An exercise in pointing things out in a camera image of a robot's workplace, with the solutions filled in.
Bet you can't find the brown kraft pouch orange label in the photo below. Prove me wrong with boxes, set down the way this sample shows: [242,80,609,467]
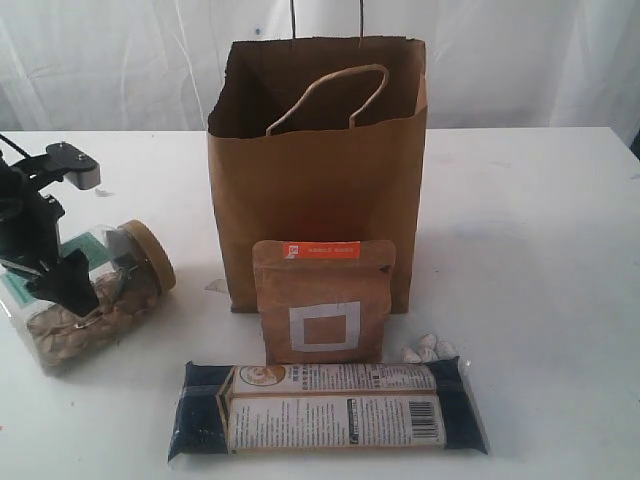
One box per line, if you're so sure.
[252,240,396,364]

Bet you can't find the clear nut jar yellow lid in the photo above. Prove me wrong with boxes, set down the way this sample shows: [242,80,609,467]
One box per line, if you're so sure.
[1,220,176,376]

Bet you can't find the white garlic clove cluster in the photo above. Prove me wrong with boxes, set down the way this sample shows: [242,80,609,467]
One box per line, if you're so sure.
[401,333,459,364]

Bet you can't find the brown paper bag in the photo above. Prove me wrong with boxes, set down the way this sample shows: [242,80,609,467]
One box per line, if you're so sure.
[205,0,428,316]

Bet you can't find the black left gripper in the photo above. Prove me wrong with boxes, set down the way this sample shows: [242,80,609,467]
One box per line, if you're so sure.
[1,159,99,316]

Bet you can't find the long dark noodle package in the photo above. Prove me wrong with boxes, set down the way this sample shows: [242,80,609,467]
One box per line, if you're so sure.
[168,359,488,459]

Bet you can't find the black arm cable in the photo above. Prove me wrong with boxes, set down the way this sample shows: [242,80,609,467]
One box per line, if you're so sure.
[0,132,31,159]

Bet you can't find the small clear plastic scrap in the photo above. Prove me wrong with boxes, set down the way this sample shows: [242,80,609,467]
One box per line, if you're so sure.
[95,188,113,197]

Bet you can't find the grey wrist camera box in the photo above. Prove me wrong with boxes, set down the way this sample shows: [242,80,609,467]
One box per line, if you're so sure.
[46,142,101,191]

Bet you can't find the clear tape scrap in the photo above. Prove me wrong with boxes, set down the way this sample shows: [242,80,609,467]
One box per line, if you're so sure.
[205,279,228,294]

